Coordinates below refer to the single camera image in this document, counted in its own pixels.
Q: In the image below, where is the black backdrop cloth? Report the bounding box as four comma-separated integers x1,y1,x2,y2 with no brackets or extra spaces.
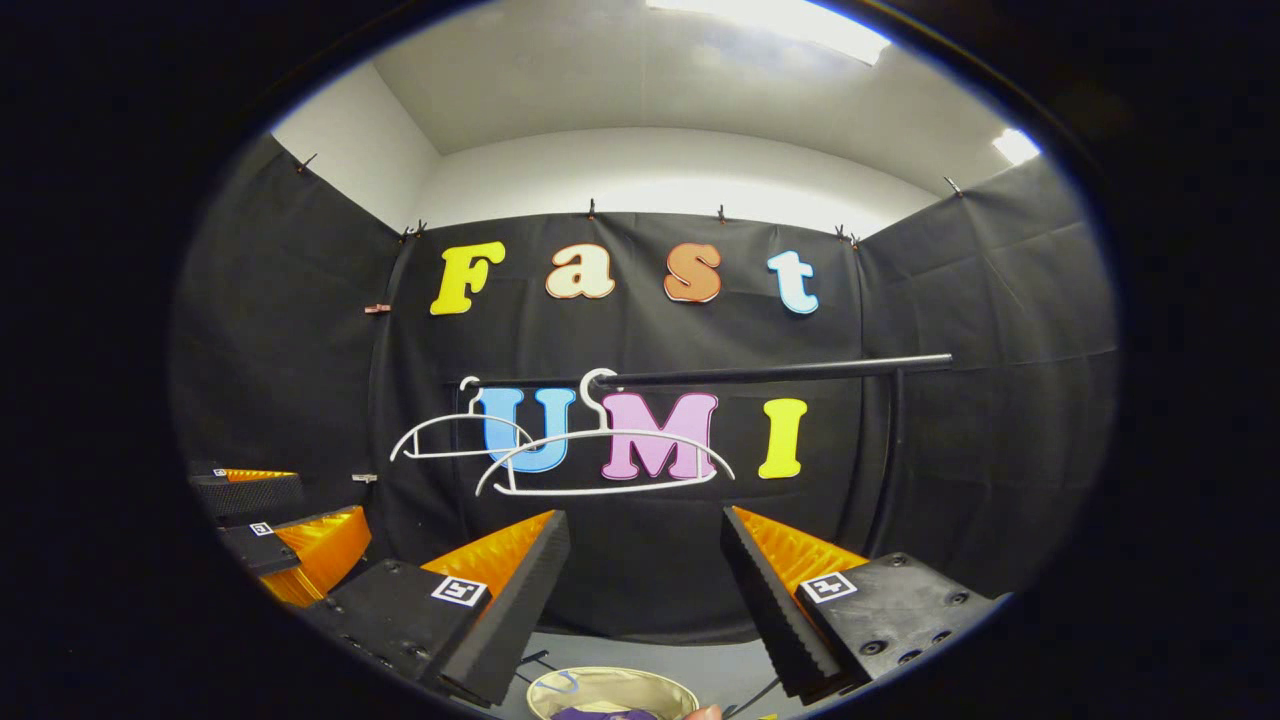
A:
170,133,1120,647

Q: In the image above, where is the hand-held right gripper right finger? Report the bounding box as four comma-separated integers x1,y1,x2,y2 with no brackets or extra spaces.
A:
720,505,1007,703

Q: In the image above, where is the white plastic hanger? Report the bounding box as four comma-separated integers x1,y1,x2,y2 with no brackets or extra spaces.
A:
474,368,737,498
389,376,537,462

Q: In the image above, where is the black clothes rack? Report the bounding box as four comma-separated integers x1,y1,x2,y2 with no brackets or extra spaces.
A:
445,352,954,720

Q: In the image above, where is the beige laundry hamper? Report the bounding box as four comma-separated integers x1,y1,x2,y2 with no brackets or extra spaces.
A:
525,666,702,720

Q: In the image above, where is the large ceiling light panel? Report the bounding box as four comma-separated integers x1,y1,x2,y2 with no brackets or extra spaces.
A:
645,0,892,67

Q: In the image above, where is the small ceiling light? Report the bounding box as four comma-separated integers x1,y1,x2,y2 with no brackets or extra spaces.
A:
991,127,1042,167

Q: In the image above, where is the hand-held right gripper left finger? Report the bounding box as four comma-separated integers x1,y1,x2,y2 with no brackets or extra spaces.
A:
299,509,572,709

